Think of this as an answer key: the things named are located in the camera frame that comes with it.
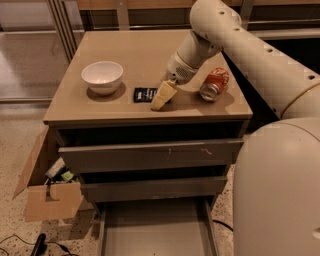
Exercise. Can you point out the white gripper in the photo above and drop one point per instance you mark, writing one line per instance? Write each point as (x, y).
(177, 72)

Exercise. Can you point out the dark blue rxbar wrapper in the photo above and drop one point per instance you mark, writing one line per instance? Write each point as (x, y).
(144, 95)

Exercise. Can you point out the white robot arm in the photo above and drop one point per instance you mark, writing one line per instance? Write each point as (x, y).
(276, 187)

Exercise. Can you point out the grey three-drawer cabinet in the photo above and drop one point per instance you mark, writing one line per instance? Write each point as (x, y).
(80, 117)

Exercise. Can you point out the grey top drawer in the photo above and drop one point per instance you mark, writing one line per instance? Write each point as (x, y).
(164, 155)

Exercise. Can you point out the grey middle drawer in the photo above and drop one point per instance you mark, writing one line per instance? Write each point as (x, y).
(153, 189)

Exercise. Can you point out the grey open bottom drawer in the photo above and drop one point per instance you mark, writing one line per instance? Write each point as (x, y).
(169, 227)

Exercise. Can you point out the orange soda can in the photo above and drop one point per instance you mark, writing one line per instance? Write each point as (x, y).
(214, 84)

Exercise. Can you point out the white ceramic bowl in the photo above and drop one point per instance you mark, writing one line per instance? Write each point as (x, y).
(103, 77)

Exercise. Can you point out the green packet in box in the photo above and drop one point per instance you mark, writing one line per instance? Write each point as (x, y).
(67, 176)

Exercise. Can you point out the white packet in box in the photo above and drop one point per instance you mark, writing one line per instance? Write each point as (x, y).
(55, 168)

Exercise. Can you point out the brown cardboard box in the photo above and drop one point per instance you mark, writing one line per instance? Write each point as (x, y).
(44, 201)

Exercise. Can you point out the metal railing frame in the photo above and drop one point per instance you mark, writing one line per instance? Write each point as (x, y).
(291, 25)

